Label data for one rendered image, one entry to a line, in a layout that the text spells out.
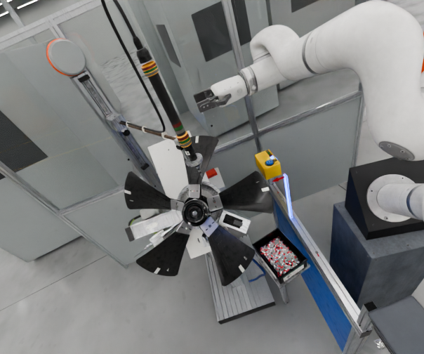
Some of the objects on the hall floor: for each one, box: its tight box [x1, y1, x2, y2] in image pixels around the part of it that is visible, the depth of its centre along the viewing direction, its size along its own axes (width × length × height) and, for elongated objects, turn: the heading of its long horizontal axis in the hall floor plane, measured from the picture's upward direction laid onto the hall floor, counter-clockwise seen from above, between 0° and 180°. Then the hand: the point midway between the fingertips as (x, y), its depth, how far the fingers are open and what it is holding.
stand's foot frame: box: [205, 235, 276, 325], centre depth 190 cm, size 62×46×8 cm
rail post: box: [342, 327, 369, 354], centre depth 109 cm, size 4×4×78 cm
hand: (199, 102), depth 71 cm, fingers open, 8 cm apart
